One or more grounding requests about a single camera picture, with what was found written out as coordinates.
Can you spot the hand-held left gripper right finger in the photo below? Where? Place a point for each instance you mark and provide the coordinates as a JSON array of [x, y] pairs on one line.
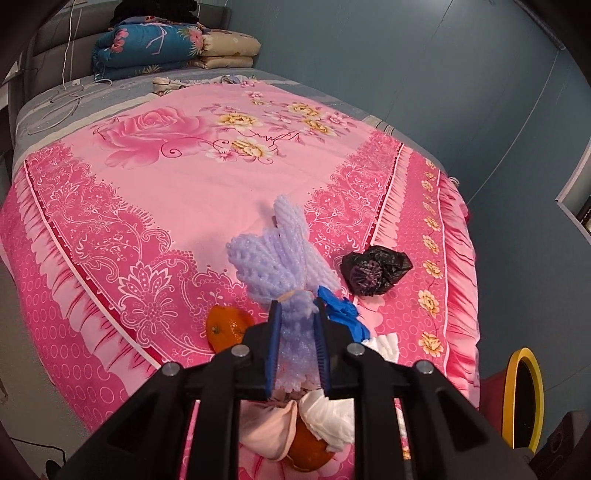
[[322, 353]]

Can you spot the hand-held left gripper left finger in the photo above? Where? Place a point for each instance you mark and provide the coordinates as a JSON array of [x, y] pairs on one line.
[[275, 344]]

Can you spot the purple foam net bundle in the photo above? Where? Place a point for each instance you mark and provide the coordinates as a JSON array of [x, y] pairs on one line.
[[277, 258]]

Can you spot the black plastic bag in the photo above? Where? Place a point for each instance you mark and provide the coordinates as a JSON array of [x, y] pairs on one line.
[[374, 270]]

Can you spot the blue rubber glove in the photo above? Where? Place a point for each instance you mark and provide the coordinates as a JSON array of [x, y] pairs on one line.
[[340, 311]]

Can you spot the orange tangerine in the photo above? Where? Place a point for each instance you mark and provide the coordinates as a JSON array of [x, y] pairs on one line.
[[309, 450], [226, 330]]

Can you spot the beige cloth pouch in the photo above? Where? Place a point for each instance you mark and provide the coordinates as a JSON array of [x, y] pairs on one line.
[[270, 431]]

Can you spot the red plastic stool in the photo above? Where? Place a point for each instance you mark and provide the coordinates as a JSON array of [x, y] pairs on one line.
[[491, 392]]

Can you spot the pink floral bedspread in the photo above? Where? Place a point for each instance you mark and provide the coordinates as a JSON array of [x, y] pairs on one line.
[[161, 194]]

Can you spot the yellow rimmed bin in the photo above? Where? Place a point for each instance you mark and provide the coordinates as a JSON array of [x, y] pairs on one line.
[[510, 387]]

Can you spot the dark wooden furniture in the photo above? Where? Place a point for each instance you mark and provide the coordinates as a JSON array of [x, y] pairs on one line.
[[561, 443]]

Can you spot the small patterned cloth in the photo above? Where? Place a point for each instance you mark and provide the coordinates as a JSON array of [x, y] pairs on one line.
[[168, 84]]

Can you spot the beige folded quilt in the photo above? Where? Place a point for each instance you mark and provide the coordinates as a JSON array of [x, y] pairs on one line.
[[231, 48]]

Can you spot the blue floral folded quilt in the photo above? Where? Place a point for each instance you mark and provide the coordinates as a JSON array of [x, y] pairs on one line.
[[143, 50]]

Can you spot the black clothes pile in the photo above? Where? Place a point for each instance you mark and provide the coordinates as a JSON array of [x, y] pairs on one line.
[[152, 11]]

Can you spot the grey padded headboard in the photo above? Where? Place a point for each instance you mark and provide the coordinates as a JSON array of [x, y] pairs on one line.
[[51, 50]]

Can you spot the white window frame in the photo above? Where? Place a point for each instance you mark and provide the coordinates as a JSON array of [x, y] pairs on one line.
[[575, 189]]

